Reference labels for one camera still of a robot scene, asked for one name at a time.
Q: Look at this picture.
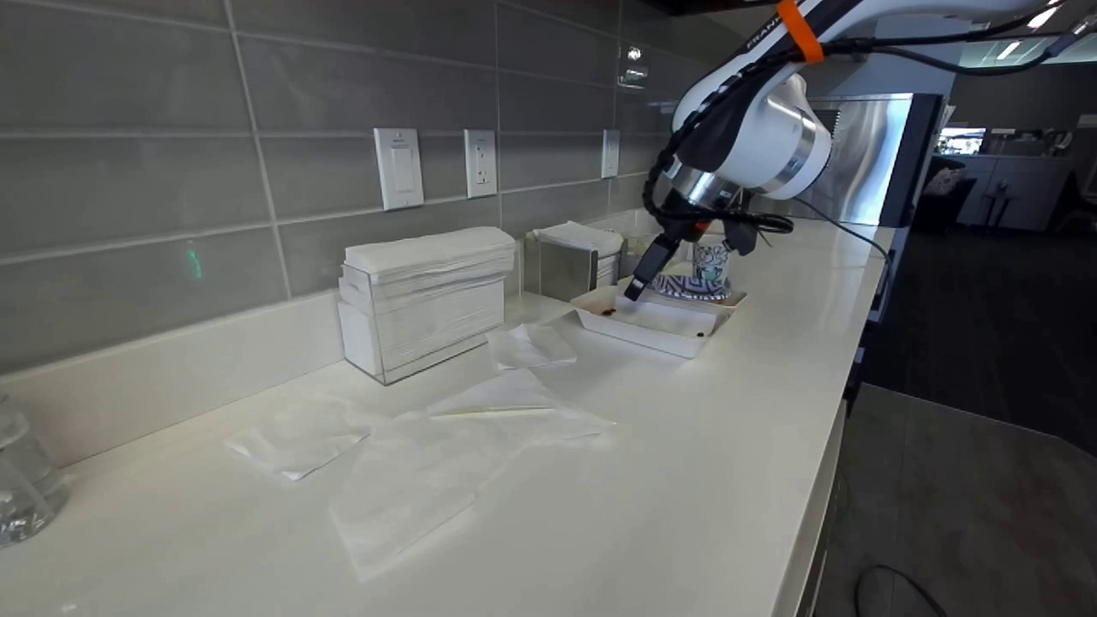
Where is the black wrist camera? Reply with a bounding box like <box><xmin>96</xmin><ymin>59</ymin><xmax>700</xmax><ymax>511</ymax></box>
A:
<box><xmin>749</xmin><ymin>204</ymin><xmax>800</xmax><ymax>238</ymax></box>

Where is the black floor cable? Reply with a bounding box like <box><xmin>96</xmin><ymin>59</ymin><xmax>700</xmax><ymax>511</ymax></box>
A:
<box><xmin>849</xmin><ymin>561</ymin><xmax>954</xmax><ymax>617</ymax></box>

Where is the white office desk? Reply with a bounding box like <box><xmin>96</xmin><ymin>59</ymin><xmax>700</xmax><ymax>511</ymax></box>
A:
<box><xmin>955</xmin><ymin>150</ymin><xmax>1082</xmax><ymax>233</ymax></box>

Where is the blue patterned paper cup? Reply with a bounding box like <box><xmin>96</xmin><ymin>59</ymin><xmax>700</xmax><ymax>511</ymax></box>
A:
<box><xmin>684</xmin><ymin>239</ymin><xmax>737</xmax><ymax>299</ymax></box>

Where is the small steel napkin holder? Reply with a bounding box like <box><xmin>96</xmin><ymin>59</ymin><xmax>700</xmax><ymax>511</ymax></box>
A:
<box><xmin>520</xmin><ymin>219</ymin><xmax>628</xmax><ymax>306</ymax></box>

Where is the crumpled clear plastic wrap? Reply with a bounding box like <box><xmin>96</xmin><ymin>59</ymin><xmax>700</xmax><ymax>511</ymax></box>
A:
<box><xmin>484</xmin><ymin>322</ymin><xmax>587</xmax><ymax>376</ymax></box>

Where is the clear glass jar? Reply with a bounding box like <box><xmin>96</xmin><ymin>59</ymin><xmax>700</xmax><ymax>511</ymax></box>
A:
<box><xmin>0</xmin><ymin>391</ymin><xmax>69</xmax><ymax>547</ymax></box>

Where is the white wall outlet plate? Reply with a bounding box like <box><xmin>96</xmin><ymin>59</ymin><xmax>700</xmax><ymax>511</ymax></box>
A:
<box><xmin>596</xmin><ymin>128</ymin><xmax>625</xmax><ymax>182</ymax></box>
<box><xmin>370</xmin><ymin>124</ymin><xmax>429</xmax><ymax>211</ymax></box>
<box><xmin>459</xmin><ymin>128</ymin><xmax>501</xmax><ymax>200</ymax></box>

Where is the blue patterned paper plate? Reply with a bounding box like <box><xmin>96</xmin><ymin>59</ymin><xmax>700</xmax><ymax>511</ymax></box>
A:
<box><xmin>656</xmin><ymin>268</ymin><xmax>748</xmax><ymax>310</ymax></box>

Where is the ceiling light panel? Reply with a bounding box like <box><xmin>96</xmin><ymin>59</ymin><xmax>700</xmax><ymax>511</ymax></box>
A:
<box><xmin>1025</xmin><ymin>0</ymin><xmax>1072</xmax><ymax>33</ymax></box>

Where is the black counter cable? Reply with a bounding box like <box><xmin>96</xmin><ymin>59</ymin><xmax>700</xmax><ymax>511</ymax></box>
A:
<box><xmin>796</xmin><ymin>196</ymin><xmax>897</xmax><ymax>256</ymax></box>

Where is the flat clear plastic bag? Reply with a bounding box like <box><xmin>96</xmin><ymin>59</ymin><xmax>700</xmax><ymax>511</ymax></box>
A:
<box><xmin>220</xmin><ymin>391</ymin><xmax>381</xmax><ymax>482</ymax></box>

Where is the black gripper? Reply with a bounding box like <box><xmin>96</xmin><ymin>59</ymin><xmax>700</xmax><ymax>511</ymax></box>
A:
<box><xmin>621</xmin><ymin>184</ymin><xmax>770</xmax><ymax>306</ymax></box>

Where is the clear dispenser with white napkins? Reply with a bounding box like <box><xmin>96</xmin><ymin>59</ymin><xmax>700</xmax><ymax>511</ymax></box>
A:
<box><xmin>333</xmin><ymin>224</ymin><xmax>520</xmax><ymax>387</ymax></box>

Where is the black office chair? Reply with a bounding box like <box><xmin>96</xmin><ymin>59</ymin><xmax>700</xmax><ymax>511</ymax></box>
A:
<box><xmin>910</xmin><ymin>156</ymin><xmax>980</xmax><ymax>238</ymax></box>

